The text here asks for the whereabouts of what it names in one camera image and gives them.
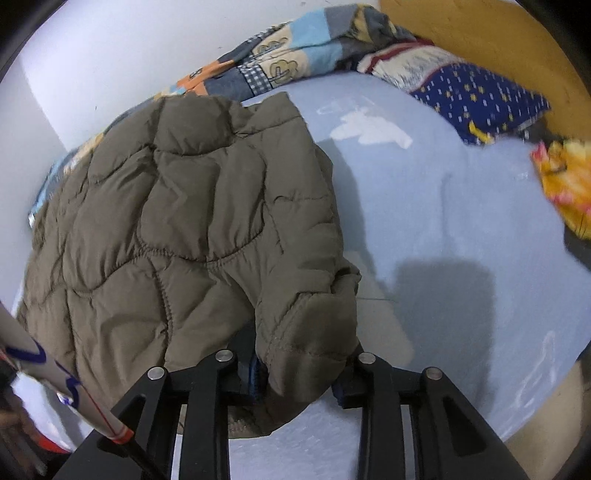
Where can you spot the wooden headboard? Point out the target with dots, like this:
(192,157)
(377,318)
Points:
(485,32)

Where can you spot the yellow and pink plastic bag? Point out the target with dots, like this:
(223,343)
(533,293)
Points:
(568,184)

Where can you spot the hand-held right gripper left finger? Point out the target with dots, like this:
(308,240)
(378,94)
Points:
(254,378)

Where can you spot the navy star-print pillow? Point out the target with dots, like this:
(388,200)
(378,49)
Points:
(475,97)

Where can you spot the patchwork cartoon blanket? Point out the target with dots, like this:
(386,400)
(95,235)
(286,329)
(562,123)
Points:
(300,41)

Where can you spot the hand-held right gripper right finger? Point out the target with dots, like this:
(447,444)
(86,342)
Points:
(369,383)

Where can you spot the olive quilted puffer jacket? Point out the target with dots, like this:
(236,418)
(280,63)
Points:
(184,230)

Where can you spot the dark grey cloth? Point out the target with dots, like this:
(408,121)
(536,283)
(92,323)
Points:
(545,131)

